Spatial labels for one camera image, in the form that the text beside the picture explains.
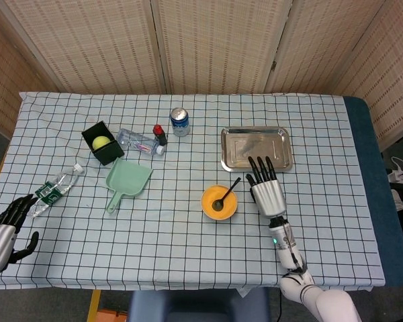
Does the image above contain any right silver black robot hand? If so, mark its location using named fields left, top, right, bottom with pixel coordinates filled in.
left=244, top=156, right=287, bottom=219

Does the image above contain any black spoon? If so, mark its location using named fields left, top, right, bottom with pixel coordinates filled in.
left=211, top=177, right=242, bottom=211

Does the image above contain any orange bowl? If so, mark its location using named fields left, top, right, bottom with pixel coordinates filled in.
left=201, top=184, right=238, bottom=221

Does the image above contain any stainless steel tray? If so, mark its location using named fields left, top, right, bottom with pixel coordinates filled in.
left=220, top=126, right=294, bottom=173

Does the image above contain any clear bottle green label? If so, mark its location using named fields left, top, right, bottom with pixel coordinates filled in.
left=30, top=163, right=85, bottom=218

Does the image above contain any blue checked tablecloth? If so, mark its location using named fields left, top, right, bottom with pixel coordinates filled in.
left=0, top=92, right=387, bottom=292

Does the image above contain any dark blue padded table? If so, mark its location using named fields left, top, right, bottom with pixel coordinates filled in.
left=342, top=96, right=403, bottom=288

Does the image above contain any blue drink can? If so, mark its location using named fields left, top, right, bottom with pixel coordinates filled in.
left=169, top=107, right=191, bottom=138

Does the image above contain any dark sauce bottle red cap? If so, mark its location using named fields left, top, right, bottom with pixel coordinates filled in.
left=153, top=124, right=169, bottom=147

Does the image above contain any orange box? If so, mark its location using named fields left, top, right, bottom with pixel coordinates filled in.
left=95, top=310, right=128, bottom=322

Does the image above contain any blue padded seat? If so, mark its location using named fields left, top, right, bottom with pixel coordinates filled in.
left=127, top=287, right=271, bottom=322

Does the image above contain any green plastic dustpan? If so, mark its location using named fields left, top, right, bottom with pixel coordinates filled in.
left=105, top=157, right=154, bottom=215

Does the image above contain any black square box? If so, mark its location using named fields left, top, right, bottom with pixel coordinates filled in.
left=81, top=120, right=126, bottom=166

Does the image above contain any yellow-green tennis ball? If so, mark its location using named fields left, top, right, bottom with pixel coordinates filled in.
left=92, top=135, right=110, bottom=151

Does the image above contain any clear bottle pink label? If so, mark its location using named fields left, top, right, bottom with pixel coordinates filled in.
left=116, top=127, right=166, bottom=156

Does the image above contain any woven folding screen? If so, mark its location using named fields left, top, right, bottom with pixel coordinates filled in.
left=0, top=0, right=403, bottom=152

